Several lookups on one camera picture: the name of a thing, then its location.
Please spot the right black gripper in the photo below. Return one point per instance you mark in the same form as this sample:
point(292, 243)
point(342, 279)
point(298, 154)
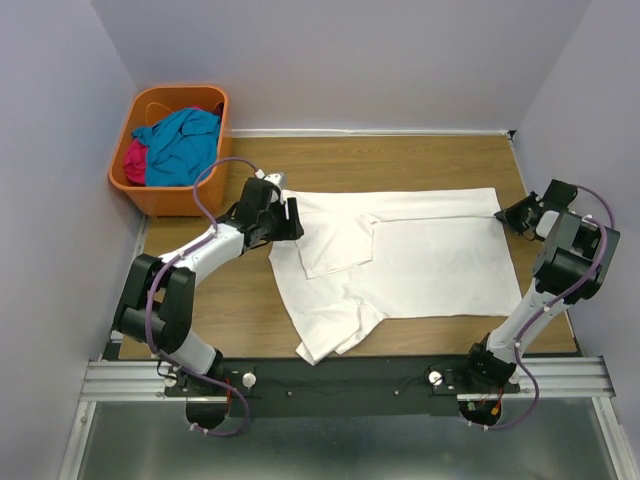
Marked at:
point(522, 214)

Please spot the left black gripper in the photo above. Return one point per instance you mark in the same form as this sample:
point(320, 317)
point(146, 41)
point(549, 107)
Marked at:
point(288, 226)

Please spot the white red printed t-shirt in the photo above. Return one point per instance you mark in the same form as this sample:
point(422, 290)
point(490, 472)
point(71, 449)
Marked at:
point(367, 257)

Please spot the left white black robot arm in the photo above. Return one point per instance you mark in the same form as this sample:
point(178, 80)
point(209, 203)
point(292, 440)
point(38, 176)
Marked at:
point(156, 304)

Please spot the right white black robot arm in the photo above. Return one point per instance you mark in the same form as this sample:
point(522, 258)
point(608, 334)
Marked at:
point(572, 265)

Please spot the teal blue t-shirt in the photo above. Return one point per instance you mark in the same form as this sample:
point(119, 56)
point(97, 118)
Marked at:
point(179, 147)

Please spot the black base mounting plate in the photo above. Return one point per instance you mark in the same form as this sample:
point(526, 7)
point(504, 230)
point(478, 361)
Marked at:
point(337, 387)

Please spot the magenta pink t-shirt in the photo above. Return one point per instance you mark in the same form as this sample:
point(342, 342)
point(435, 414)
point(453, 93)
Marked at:
point(134, 163)

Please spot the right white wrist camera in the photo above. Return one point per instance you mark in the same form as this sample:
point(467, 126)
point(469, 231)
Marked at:
point(545, 224)

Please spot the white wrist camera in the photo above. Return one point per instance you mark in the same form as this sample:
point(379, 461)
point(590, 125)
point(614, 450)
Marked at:
point(277, 180)
point(545, 224)

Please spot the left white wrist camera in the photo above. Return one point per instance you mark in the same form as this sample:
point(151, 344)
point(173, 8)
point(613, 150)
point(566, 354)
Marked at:
point(277, 180)

